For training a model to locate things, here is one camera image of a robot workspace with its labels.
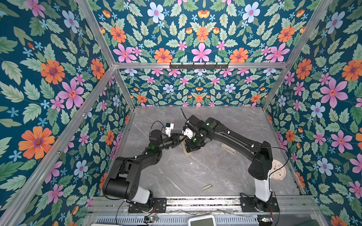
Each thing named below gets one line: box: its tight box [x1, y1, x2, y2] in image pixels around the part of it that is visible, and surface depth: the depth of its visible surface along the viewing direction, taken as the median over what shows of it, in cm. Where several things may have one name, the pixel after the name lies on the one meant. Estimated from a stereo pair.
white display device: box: [188, 214, 217, 226], surface depth 67 cm
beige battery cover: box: [201, 183, 213, 192], surface depth 81 cm
